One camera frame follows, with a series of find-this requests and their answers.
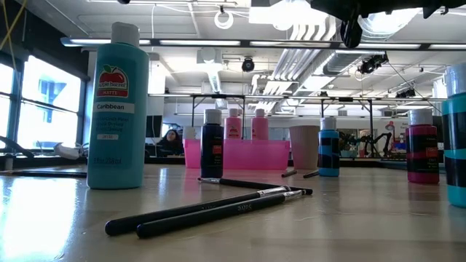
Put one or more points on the beige ribbed cup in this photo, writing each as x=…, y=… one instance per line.
x=304, y=149

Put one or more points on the small white box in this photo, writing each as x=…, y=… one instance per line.
x=189, y=131

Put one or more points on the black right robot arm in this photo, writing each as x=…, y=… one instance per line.
x=437, y=3

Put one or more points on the pink plastic bin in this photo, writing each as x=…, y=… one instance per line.
x=255, y=154

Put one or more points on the black ceiling camera rig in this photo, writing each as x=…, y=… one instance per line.
x=369, y=65

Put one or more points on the large teal paint bottle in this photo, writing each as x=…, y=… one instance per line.
x=118, y=145

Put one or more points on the black background robot arm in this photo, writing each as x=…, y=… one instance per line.
x=384, y=138

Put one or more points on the black dome ceiling camera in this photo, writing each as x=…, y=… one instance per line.
x=248, y=64

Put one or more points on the black metal station frame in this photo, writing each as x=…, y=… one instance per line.
x=371, y=123
x=218, y=96

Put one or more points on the small light teal paint bottle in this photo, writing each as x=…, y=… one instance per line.
x=457, y=198

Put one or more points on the large pink paint bottle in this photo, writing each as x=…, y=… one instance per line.
x=260, y=127
x=233, y=125

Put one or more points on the person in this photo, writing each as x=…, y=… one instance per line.
x=171, y=140

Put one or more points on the small blue paint bottle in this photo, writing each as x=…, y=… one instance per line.
x=328, y=171

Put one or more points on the small dark purple paint bottle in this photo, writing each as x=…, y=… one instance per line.
x=212, y=156

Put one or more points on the black beam with light strips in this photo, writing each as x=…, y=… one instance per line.
x=200, y=42

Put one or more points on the black computer monitor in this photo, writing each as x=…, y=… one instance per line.
x=153, y=125

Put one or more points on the small magenta paint bottle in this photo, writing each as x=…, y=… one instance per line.
x=422, y=132

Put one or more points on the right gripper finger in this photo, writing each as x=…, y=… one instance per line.
x=327, y=7

